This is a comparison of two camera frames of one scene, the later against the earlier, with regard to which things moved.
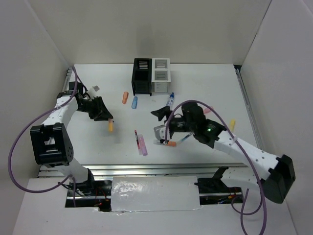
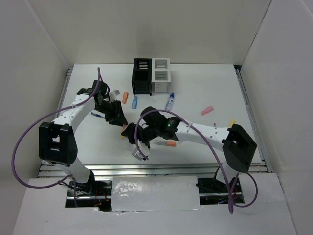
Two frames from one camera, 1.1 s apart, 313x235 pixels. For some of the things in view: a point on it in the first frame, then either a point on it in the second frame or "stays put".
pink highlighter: x=207 y=110 stays put
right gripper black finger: x=161 y=113 -> x=129 y=132
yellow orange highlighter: x=110 y=125 -> x=124 y=126
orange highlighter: x=125 y=97 stays put
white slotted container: x=161 y=76 stays put
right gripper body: x=180 y=125 -> x=149 y=133
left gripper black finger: x=104 y=115 -> x=121 y=119
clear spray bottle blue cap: x=171 y=99 stays put
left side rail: x=66 y=84 stays put
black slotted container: x=142 y=76 stays put
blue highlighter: x=134 y=104 stays put
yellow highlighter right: x=233 y=124 stays put
